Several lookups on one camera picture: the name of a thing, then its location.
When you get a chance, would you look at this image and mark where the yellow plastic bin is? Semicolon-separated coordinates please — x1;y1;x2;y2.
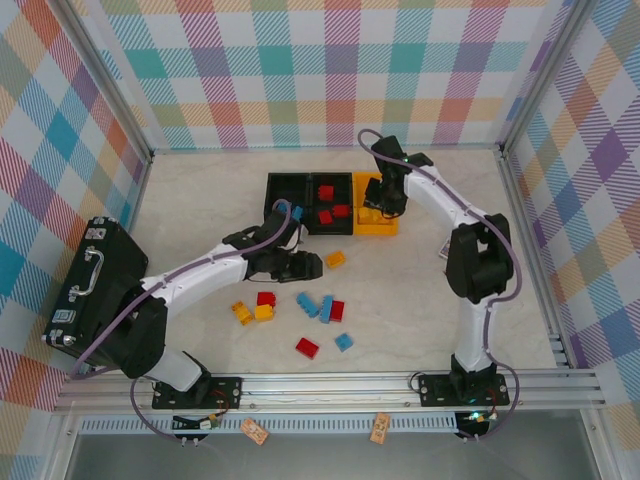
352;171;401;237

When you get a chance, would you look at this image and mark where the black plastic bin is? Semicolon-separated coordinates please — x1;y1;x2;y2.
310;172;355;236
264;172;315;236

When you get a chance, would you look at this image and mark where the orange paper tag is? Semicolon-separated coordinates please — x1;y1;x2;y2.
239;418;270;445
368;412;391;445

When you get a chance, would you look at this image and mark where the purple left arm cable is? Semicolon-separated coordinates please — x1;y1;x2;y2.
69;199;294;444

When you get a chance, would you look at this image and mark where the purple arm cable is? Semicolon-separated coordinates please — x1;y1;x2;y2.
357;128;525;442
69;199;294;444

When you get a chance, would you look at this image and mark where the wide aluminium mounting rail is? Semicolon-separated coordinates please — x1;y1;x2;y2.
54;369;606;416

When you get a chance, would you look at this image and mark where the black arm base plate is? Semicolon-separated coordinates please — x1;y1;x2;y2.
152;375;244;411
417;373;511;407

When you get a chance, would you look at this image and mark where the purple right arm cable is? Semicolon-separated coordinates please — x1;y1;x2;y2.
357;128;525;442

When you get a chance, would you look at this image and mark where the long slotted cable duct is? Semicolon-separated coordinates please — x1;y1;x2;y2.
79;417;459;435

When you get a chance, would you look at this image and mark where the black case with silver handle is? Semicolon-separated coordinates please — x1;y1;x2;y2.
40;215;150;369

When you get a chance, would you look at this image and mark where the aluminium frame post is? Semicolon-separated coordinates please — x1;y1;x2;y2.
47;0;154;164
499;0;601;159

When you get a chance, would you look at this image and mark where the short slotted cable duct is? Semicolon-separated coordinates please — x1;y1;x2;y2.
547;329;569;369

